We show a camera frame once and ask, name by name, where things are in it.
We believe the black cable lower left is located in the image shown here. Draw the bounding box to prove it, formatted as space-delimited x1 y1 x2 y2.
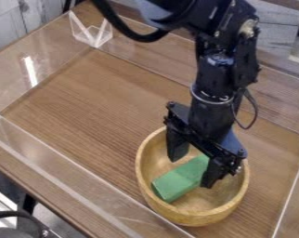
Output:
0 210 49 238

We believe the green rectangular block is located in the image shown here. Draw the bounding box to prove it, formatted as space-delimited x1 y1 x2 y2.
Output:
150 154 209 203

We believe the clear acrylic corner bracket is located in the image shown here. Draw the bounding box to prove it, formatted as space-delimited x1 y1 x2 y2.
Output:
68 11 113 48

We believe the black table leg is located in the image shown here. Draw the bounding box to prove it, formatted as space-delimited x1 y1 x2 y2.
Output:
21 194 37 215

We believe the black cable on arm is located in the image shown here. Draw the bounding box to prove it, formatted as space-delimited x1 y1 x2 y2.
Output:
230 89 258 130

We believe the brown wooden bowl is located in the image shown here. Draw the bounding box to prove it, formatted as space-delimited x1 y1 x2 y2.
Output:
134 127 250 227

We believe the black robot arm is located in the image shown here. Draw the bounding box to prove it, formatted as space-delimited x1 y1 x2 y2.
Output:
138 0 260 188

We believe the clear acrylic tray wall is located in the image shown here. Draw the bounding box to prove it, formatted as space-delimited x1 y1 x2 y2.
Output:
0 115 193 238

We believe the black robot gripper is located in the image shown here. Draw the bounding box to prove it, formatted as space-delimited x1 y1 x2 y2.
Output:
164 89 246 189

